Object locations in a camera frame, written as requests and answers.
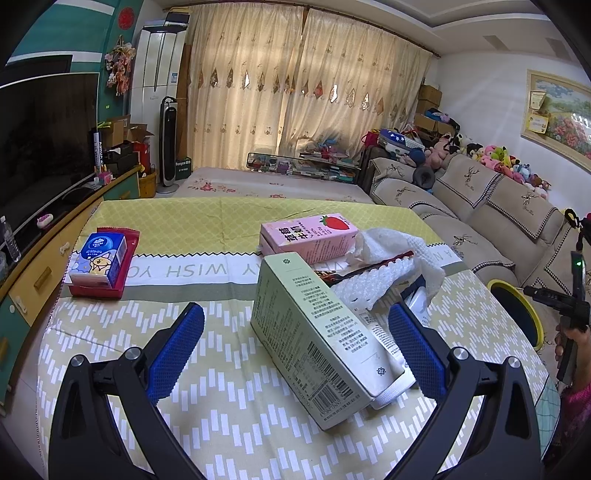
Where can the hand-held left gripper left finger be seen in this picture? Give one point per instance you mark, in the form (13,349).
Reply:
(178,350)

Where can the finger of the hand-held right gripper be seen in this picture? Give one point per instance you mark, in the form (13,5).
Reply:
(549,302)

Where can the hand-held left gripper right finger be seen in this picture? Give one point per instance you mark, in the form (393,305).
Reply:
(415,353)

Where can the white cosmetic tube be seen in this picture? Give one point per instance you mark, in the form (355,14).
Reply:
(385,344)

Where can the yellow rimmed black trash bin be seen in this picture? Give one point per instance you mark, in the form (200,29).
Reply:
(508,309)

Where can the pale green cardboard box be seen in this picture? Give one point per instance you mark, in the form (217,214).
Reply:
(300,332)

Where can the pink strawberry milk carton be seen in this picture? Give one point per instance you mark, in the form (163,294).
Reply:
(304,237)

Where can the person's right hand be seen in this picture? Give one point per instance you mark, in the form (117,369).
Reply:
(561,344)

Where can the yellow black plush toy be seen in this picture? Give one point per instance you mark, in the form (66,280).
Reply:
(572,218)

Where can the white bubble wrap sheet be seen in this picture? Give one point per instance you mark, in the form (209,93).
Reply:
(378,286)

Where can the dark snack wrapper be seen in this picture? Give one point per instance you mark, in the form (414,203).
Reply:
(369,268)

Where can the beige fabric sofa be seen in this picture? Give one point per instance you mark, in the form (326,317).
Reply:
(485,217)

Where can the red tissue tray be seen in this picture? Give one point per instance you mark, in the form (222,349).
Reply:
(131,249)

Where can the blue tissue pack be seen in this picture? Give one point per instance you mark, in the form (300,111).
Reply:
(99,258)

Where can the pile of plush toys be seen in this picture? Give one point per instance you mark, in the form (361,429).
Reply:
(494,157)

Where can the yellow green television cabinet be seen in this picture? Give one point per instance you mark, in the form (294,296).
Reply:
(41,277)

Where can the framed flower painting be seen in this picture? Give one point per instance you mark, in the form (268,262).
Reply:
(568,120)

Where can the yellow basket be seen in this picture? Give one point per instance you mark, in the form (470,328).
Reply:
(148,185)

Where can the cream floral mat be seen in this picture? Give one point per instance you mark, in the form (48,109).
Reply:
(221,184)

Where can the grey neck pillow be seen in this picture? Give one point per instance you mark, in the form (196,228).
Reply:
(424,177)

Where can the dark green box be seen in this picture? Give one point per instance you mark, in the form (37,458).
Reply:
(183,168)

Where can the red container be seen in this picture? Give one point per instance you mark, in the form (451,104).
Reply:
(143,157)

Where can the clear water bottle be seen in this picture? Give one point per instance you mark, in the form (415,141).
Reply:
(10,240)

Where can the pile of books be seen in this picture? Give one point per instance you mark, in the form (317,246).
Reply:
(332,166)

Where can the glass coffee table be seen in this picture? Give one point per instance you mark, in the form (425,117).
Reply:
(268,164)

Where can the black tower fan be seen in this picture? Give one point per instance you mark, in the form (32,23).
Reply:
(168,138)

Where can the blue star print bag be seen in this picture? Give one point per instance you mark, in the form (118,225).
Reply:
(393,141)

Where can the white upright box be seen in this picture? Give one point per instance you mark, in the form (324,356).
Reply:
(97,150)

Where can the red bag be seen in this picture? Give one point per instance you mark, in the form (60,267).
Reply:
(371,139)

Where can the open cardboard box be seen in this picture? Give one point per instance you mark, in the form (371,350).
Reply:
(115,131)

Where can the stacked brown cardboard boxes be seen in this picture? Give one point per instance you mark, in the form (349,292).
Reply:
(429,99)

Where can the black flat screen television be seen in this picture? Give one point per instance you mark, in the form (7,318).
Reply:
(41,147)

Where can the cream embroidered curtain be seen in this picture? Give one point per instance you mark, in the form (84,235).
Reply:
(240,92)
(360,83)

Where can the white standing air conditioner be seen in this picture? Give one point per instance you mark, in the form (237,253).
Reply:
(157,69)

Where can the hanging flower wall decoration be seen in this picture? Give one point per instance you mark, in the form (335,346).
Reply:
(120,69)

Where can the red round wall ornament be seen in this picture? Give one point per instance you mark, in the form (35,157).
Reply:
(126,17)

